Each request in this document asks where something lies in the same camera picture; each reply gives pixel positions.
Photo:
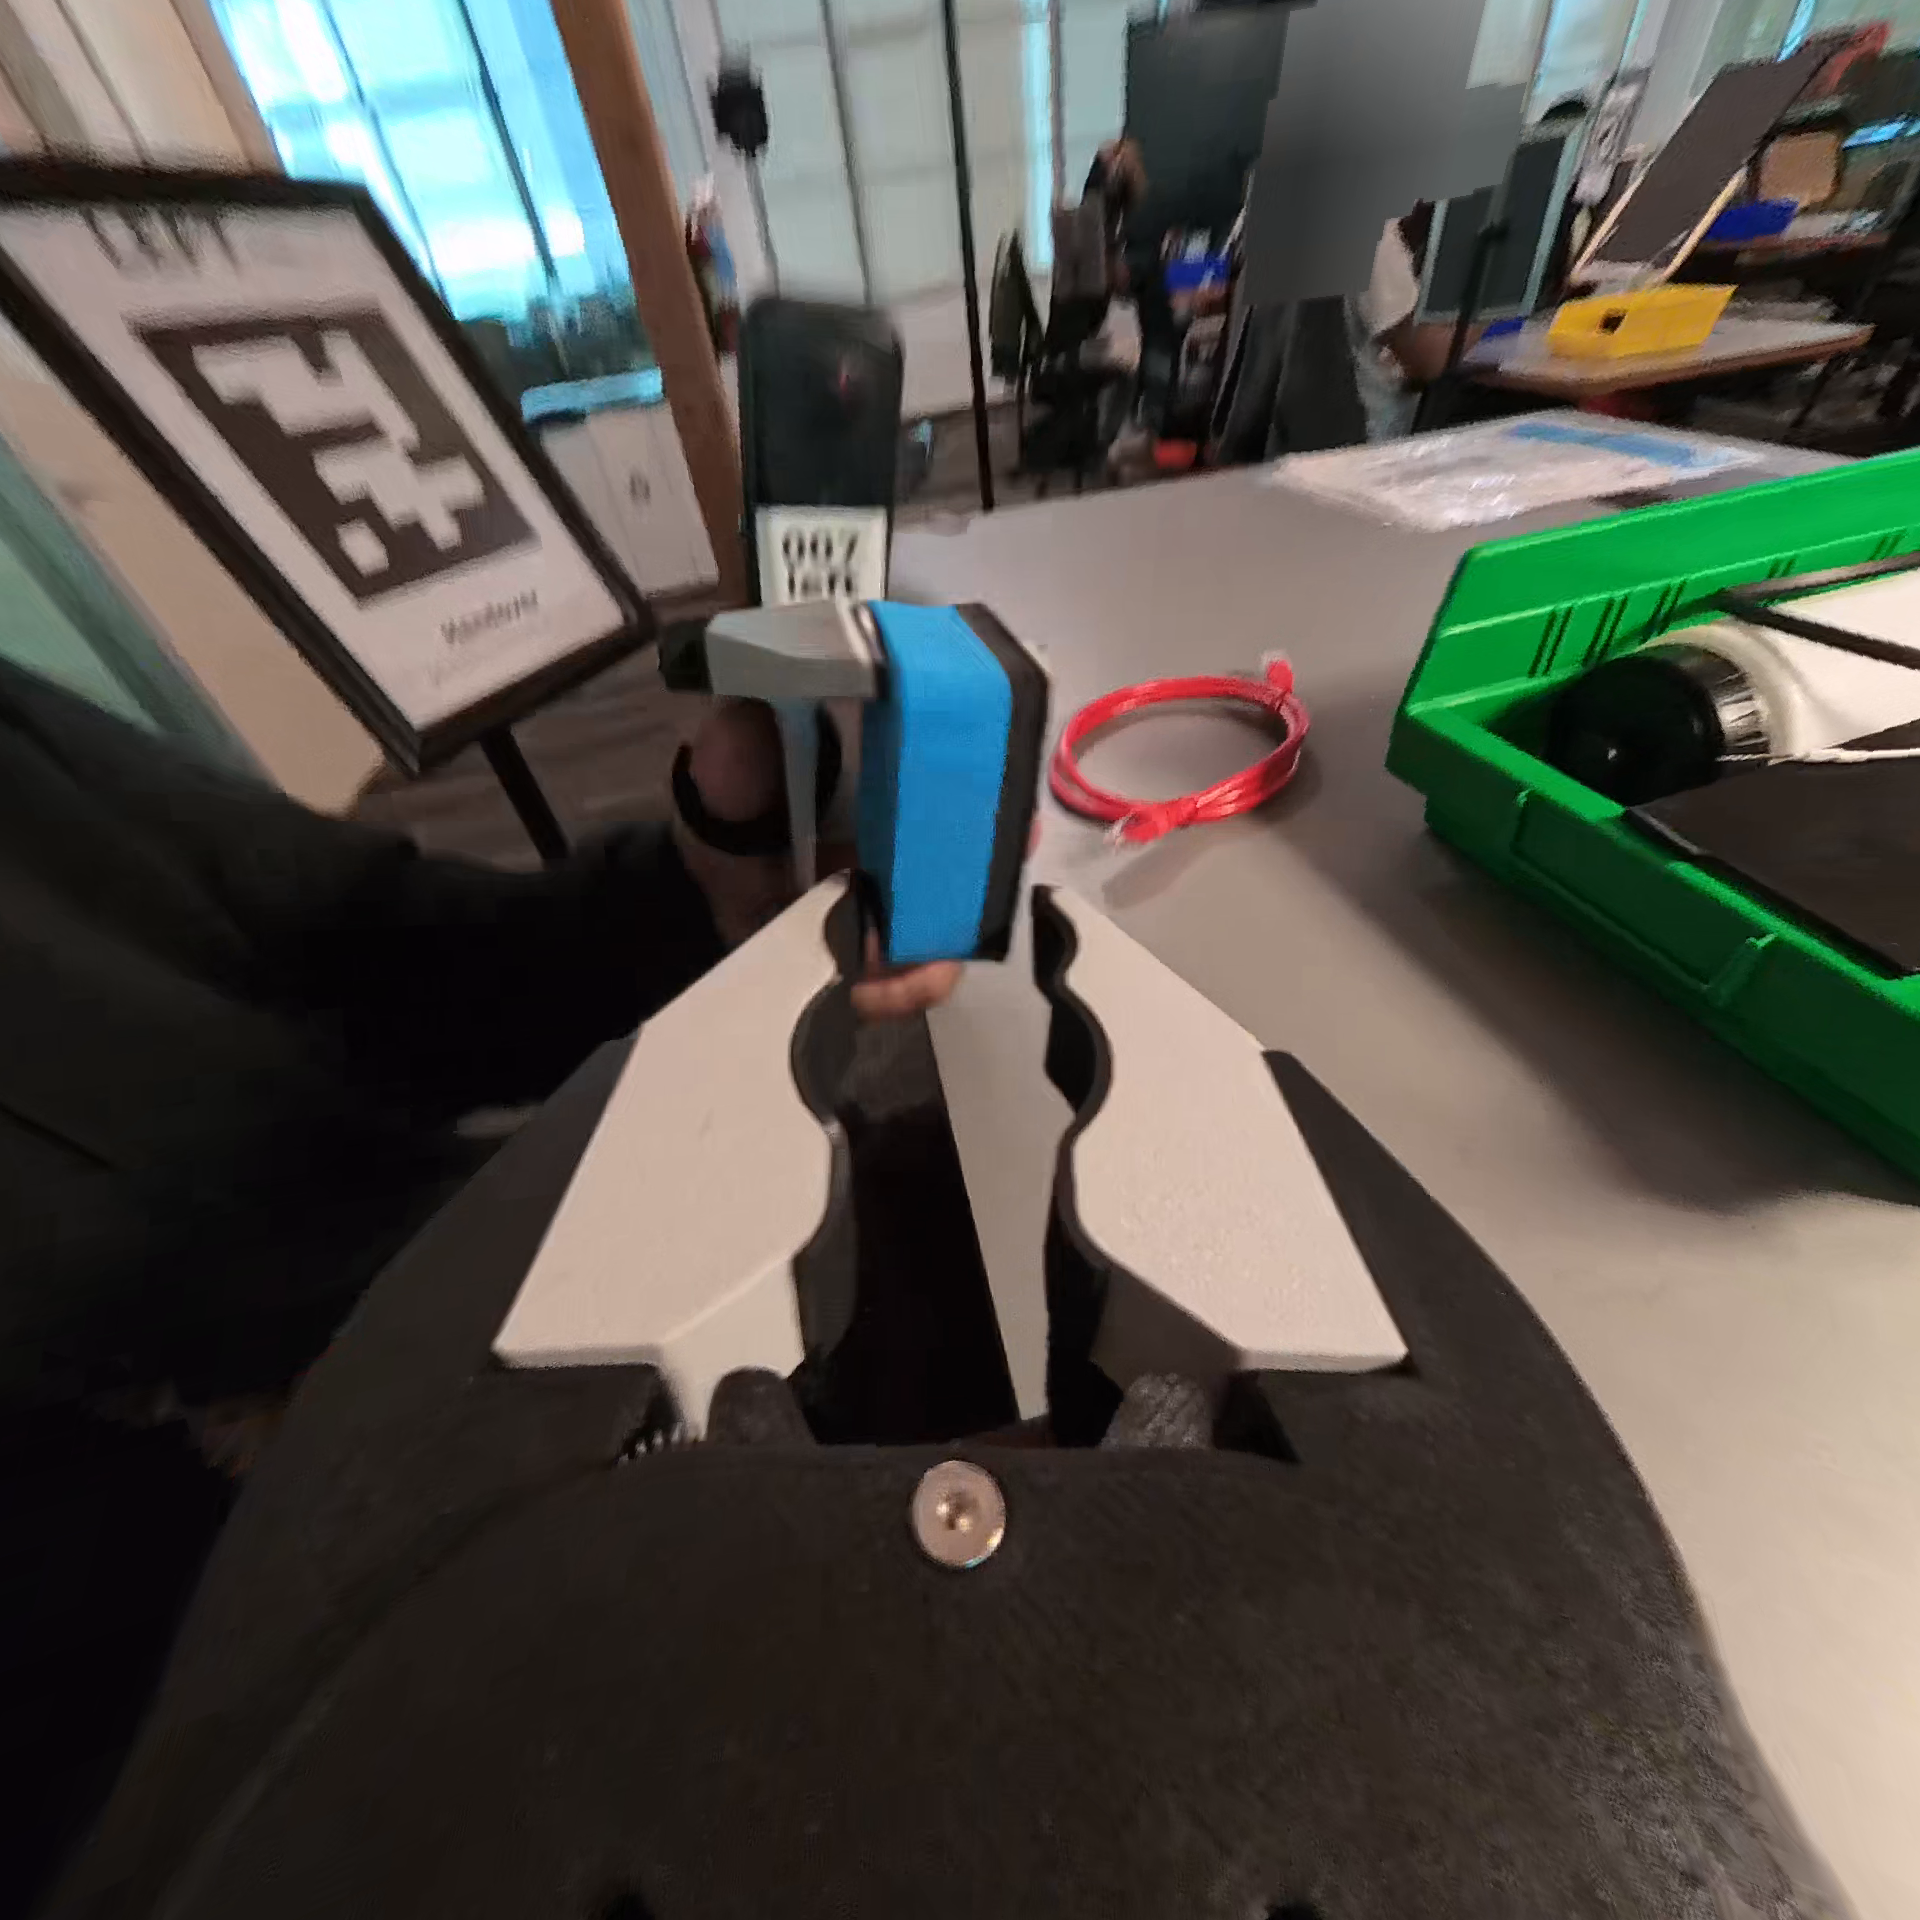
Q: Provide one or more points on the black-framed marker sign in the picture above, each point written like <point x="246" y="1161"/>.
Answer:
<point x="377" y="434"/>

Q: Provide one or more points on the black monitor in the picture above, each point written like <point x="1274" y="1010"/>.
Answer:
<point x="1201" y="105"/>

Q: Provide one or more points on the small cream-framed board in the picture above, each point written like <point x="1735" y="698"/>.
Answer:
<point x="1711" y="148"/>

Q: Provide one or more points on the small marker tag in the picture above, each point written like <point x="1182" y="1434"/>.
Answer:
<point x="1617" y="119"/>

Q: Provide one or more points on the black disc-top floor stand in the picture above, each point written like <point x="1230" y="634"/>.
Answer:
<point x="967" y="299"/>

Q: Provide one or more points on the wooden post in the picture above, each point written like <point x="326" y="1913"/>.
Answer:
<point x="645" y="270"/>

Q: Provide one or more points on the chair with dark jacket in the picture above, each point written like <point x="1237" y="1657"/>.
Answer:
<point x="1074" y="329"/>

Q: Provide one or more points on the green plastic bin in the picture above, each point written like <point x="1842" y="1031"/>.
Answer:
<point x="1651" y="915"/>

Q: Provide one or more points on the grey-backed monitor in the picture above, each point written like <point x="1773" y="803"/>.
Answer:
<point x="1501" y="240"/>

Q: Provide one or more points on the red fire extinguisher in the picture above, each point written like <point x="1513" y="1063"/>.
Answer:
<point x="710" y="278"/>

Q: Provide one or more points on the small yellow bin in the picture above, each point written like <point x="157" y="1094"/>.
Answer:
<point x="1635" y="323"/>

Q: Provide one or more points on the person's left hand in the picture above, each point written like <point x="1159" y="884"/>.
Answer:
<point x="745" y="780"/>

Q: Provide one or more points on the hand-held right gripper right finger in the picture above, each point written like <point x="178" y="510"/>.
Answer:
<point x="1230" y="1214"/>

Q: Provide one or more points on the clear bag of papers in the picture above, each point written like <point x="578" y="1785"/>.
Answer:
<point x="1501" y="474"/>

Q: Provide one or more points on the white cylinder with black cap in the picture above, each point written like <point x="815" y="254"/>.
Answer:
<point x="1635" y="721"/>

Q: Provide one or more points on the blue storage bin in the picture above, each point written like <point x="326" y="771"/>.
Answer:
<point x="1747" y="219"/>

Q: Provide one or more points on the black sheet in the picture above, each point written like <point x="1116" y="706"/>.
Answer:
<point x="1801" y="856"/>

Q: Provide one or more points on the white low cabinet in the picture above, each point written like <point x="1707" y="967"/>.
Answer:
<point x="629" y="481"/>

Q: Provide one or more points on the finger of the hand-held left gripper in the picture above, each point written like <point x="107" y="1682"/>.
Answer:
<point x="787" y="652"/>

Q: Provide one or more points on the blue black sponge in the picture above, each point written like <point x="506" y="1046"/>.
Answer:
<point x="938" y="780"/>

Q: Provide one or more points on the wooden desk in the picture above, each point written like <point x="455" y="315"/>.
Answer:
<point x="1725" y="369"/>

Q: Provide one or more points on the black box on tripod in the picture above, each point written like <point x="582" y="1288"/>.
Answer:
<point x="739" y="105"/>

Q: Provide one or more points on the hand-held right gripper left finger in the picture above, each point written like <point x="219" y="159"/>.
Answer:
<point x="676" y="1201"/>

